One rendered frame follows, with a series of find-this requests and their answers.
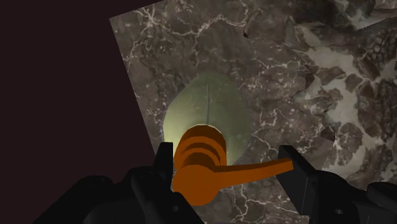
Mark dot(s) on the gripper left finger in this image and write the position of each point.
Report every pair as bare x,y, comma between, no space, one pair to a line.
145,192

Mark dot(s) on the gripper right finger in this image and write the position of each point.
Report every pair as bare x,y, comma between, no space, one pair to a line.
322,192

